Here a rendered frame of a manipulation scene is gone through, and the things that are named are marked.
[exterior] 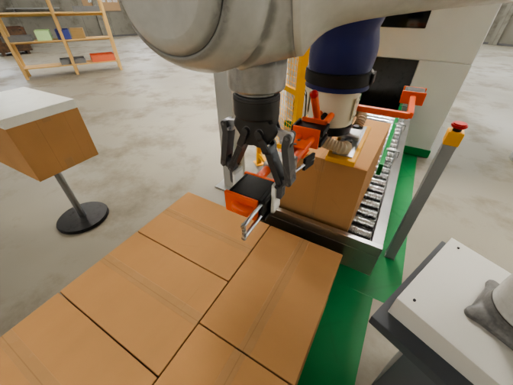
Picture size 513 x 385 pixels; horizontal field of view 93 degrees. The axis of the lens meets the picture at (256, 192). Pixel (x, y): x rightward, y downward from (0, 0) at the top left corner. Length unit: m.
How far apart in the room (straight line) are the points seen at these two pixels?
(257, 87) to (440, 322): 0.78
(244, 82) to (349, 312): 1.59
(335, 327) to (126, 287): 1.16
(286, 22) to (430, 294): 0.86
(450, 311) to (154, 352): 0.95
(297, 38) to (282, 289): 1.02
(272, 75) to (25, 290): 2.18
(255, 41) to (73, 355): 1.15
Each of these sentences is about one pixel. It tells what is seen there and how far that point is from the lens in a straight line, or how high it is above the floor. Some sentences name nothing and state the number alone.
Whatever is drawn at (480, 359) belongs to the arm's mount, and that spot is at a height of 0.82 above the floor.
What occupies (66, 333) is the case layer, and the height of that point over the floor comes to 0.54.
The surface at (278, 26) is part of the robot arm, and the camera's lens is 0.20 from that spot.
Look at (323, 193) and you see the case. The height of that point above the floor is 0.76.
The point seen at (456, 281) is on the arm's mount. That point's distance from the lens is 1.02.
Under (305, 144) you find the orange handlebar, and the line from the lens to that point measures 0.68.
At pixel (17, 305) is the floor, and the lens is 2.28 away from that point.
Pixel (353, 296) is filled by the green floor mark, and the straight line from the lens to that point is 1.84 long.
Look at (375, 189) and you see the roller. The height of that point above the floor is 0.54.
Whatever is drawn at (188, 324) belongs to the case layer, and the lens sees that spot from 1.09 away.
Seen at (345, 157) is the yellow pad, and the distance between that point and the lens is 0.91.
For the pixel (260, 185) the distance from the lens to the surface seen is 0.50.
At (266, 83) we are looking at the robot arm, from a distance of 0.37.
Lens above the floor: 1.52
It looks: 38 degrees down
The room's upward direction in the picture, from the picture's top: straight up
